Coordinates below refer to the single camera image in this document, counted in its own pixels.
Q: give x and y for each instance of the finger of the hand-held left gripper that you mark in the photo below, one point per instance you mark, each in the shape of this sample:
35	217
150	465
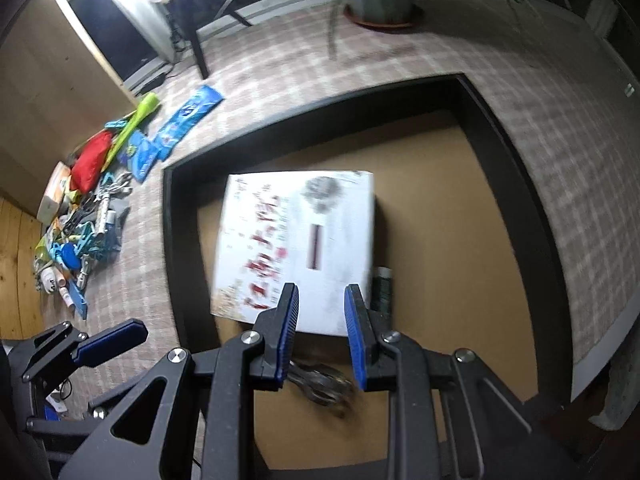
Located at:
98	412
115	340

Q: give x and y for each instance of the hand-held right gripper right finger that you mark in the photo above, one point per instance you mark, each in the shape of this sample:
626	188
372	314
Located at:
357	340

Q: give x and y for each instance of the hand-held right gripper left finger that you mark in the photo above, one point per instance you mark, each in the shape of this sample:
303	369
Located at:
287	340

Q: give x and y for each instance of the black storage box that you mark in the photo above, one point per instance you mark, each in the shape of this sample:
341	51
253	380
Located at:
490	125

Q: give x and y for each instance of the plaid cloth desktop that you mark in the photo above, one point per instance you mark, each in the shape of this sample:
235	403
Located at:
350	70

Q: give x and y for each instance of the flat blue pad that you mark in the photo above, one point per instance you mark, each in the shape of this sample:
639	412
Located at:
77	300

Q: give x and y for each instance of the metal clips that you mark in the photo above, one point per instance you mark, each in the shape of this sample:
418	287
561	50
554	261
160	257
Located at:
320	385

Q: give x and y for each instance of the dark tube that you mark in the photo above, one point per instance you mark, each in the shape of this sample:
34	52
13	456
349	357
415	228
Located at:
384	287

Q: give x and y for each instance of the small pink bottle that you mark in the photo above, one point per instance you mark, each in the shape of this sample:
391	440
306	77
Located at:
65	296

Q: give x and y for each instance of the white printed box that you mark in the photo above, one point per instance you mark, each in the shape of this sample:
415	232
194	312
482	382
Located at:
345	260

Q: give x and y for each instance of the white jar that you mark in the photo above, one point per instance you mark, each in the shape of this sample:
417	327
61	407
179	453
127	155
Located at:
51	280

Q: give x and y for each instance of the bunch of teal clips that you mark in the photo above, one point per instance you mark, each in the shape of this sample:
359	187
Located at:
95	245

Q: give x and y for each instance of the pile of metal tools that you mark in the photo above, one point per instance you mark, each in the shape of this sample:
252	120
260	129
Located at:
115	185

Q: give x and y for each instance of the cardboard box with white label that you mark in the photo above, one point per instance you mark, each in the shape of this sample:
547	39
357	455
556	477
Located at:
54	192

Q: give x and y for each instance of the red box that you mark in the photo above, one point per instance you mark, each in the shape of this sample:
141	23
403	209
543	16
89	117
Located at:
92	162

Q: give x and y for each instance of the small blue packet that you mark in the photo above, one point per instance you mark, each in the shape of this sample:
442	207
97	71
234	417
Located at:
140	157

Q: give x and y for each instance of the green plastic tube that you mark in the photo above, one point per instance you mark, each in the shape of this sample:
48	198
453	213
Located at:
135	120

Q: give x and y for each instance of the long blue packet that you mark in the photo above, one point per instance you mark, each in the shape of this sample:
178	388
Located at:
187	117

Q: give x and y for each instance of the beige wooden cabinet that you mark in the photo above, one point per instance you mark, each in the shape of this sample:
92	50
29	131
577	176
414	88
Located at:
45	100

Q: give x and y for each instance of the black table leg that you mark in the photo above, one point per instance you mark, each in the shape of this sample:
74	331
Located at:
197	50

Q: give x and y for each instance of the white framed screen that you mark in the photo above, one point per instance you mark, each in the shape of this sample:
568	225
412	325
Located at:
115	35

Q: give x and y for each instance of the brown pot saucer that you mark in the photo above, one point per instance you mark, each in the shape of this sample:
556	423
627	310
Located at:
385	24

